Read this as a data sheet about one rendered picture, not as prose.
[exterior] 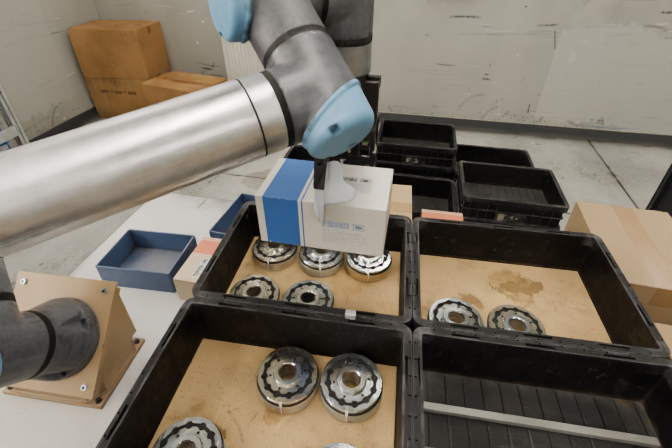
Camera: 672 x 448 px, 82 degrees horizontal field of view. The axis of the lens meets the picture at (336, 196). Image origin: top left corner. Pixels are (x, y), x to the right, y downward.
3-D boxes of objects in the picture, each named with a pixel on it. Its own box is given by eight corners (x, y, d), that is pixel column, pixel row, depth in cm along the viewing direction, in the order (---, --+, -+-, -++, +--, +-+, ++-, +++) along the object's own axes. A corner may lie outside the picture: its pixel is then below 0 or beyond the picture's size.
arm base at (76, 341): (15, 364, 75) (-38, 377, 65) (46, 287, 78) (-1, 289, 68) (81, 389, 73) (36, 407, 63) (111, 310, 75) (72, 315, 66)
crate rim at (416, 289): (411, 333, 66) (412, 324, 64) (410, 224, 90) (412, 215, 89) (668, 368, 61) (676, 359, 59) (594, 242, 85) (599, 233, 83)
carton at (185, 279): (224, 307, 96) (218, 286, 92) (179, 299, 98) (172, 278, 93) (248, 262, 109) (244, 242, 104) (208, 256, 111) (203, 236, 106)
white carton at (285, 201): (261, 240, 64) (254, 195, 58) (284, 199, 73) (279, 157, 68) (382, 257, 60) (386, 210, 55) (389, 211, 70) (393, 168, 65)
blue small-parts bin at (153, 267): (103, 285, 102) (94, 266, 98) (135, 246, 114) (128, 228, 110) (175, 293, 99) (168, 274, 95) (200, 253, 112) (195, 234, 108)
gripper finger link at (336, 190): (350, 228, 53) (358, 162, 53) (308, 222, 54) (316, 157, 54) (353, 227, 56) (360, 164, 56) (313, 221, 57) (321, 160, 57)
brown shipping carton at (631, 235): (692, 347, 87) (734, 299, 77) (585, 327, 91) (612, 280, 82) (640, 256, 111) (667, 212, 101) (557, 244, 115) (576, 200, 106)
